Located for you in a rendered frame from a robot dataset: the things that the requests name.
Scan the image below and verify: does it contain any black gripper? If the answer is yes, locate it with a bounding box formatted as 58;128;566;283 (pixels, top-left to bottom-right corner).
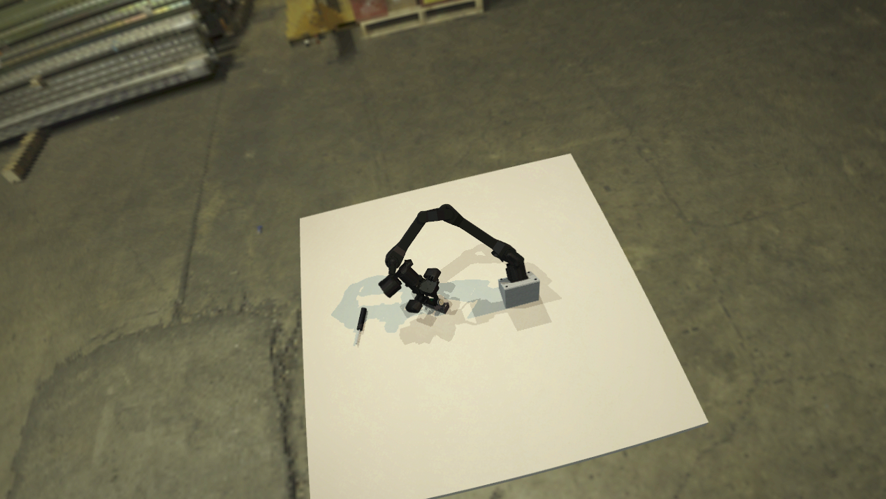
405;268;441;314

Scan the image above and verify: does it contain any black screwdriver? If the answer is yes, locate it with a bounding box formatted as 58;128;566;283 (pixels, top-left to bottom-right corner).
356;308;367;344

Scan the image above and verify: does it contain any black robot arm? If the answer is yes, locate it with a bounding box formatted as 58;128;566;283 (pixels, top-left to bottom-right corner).
378;204;528;298

